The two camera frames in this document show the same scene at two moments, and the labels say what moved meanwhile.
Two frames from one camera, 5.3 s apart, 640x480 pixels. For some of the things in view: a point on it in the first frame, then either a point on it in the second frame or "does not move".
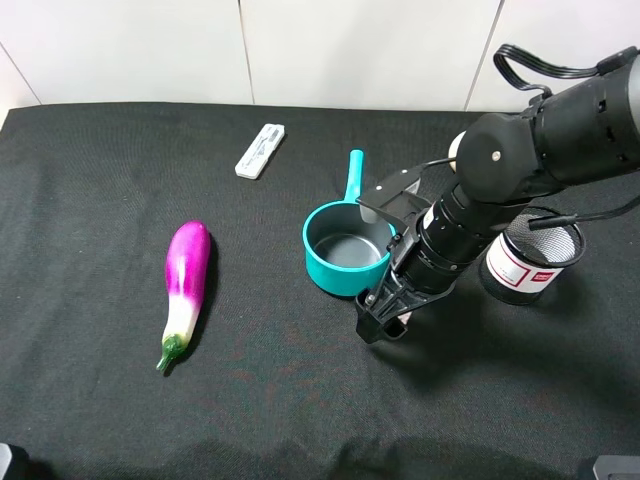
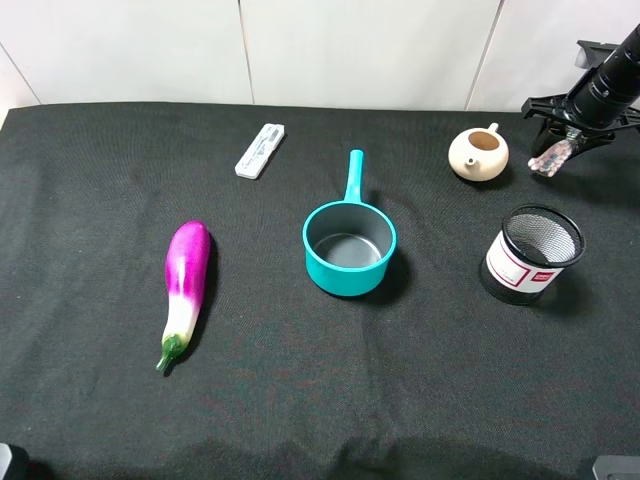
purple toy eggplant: x=186 y=273 does not move
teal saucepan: x=345 y=245 does not move
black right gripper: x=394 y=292 to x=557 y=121
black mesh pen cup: x=523 y=262 does not move
